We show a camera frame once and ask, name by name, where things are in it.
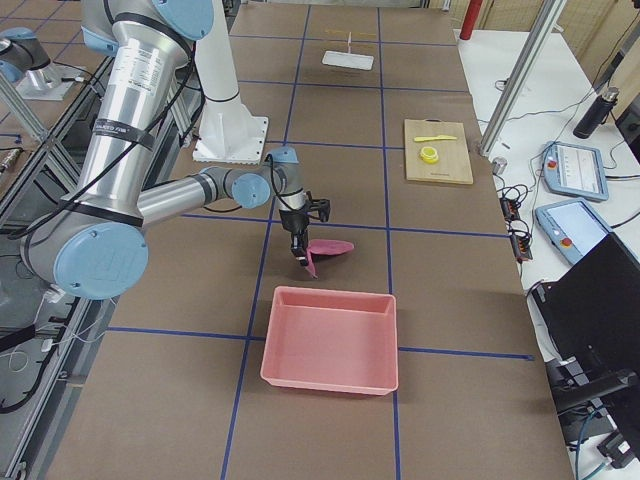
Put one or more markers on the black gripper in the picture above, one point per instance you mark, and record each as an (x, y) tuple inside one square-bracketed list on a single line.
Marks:
[(294, 220)]

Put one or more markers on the pink fleece cloth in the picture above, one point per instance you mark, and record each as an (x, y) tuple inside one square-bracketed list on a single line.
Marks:
[(325, 247)]

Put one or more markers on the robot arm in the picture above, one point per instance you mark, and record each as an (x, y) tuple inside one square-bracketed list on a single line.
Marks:
[(93, 245)]

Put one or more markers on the black water bottle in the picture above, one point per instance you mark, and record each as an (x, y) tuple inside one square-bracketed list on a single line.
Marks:
[(597, 113)]

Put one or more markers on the pink plastic bin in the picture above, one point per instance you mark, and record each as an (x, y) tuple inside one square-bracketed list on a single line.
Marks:
[(330, 340)]

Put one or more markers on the yellow lemon slice toy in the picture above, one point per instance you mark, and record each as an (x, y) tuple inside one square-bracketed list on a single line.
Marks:
[(429, 155)]

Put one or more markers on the bamboo cutting board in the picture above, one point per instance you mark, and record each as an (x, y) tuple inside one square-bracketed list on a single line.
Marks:
[(453, 167)]

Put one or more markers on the yellow plastic knife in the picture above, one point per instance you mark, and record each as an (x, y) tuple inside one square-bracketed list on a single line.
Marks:
[(441, 137)]

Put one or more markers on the white rectangular tray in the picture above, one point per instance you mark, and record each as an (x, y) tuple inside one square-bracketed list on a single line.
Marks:
[(348, 60)]

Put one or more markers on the small metal cup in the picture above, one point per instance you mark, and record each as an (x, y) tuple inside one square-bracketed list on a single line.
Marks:
[(499, 165)]

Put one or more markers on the near blue teach pendant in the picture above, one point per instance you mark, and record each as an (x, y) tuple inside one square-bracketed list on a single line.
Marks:
[(573, 227)]

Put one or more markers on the blue teach pendant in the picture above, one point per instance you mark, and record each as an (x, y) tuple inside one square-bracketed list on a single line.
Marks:
[(574, 170), (573, 227)]

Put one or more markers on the far blue teach pendant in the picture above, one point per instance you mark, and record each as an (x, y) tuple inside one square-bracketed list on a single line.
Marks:
[(574, 170)]

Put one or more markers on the red cylinder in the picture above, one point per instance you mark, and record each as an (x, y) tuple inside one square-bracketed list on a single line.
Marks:
[(471, 16)]

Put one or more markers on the black monitor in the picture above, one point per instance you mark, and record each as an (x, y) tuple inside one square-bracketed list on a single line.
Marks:
[(592, 311)]

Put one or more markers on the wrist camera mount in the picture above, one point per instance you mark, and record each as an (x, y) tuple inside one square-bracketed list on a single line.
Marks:
[(318, 209)]

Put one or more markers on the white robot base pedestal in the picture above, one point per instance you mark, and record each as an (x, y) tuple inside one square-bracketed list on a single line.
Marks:
[(228, 132)]

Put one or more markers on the aluminium frame post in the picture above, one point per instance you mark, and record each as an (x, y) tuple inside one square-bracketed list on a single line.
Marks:
[(546, 19)]

